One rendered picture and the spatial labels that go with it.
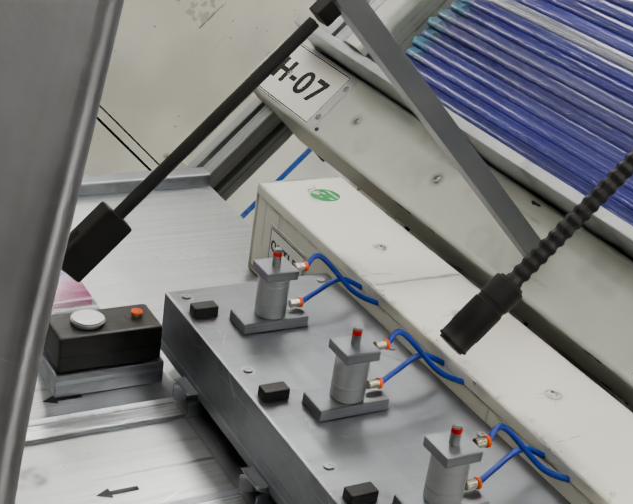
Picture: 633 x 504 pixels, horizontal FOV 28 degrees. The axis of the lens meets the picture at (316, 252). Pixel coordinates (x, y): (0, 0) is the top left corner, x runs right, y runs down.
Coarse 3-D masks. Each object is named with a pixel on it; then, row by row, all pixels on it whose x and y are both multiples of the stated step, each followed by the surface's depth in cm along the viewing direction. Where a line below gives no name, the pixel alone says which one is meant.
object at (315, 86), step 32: (416, 0) 112; (448, 0) 116; (320, 32) 117; (416, 32) 116; (288, 64) 123; (320, 64) 120; (352, 64) 114; (288, 96) 120; (320, 96) 117; (512, 160) 93; (544, 192) 93; (576, 192) 88; (608, 224) 85
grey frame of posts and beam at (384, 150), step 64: (384, 0) 126; (256, 128) 126; (320, 128) 114; (384, 128) 109; (384, 192) 105; (448, 192) 100; (512, 192) 96; (448, 256) 105; (512, 256) 93; (576, 256) 89; (576, 320) 86
